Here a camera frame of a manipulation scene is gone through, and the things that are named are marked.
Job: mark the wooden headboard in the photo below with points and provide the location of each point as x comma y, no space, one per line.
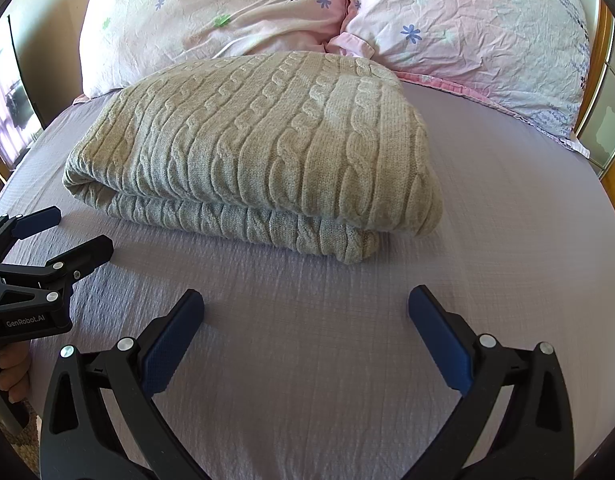
605,90

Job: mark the pink floral pillow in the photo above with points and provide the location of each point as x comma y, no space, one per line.
467,45

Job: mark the wall picture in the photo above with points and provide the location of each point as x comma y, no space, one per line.
9,90

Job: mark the lilac bed sheet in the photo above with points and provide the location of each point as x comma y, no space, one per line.
307,280

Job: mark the pink tree print pillow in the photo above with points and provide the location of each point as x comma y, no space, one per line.
212,15

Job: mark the person's left hand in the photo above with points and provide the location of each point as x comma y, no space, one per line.
14,367

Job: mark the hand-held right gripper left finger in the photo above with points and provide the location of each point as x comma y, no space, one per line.
168,345

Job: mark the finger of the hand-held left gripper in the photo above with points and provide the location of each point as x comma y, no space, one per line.
34,222
84,252

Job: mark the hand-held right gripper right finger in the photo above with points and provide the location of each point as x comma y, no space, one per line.
445,340

